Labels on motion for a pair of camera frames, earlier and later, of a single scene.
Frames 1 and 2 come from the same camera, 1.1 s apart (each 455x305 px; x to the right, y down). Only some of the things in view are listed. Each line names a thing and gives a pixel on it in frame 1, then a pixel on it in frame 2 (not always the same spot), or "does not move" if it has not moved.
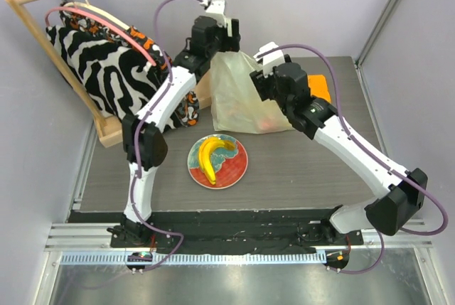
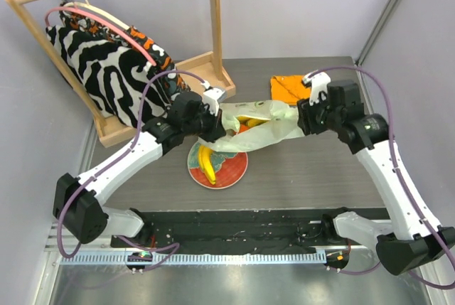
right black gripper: x=260 y=84 → x=306 y=116
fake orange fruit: x=266 y=124 → x=242 y=127
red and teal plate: x=230 y=165 does not move
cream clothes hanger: x=88 y=6 does not move
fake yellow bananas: x=205 y=147 does not move
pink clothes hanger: x=101 y=19 does not move
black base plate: x=223 y=232 does not move
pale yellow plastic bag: x=235 y=104 → x=283 y=124
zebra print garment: x=120 y=82 does not move
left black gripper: x=232 y=43 → x=216 y=129
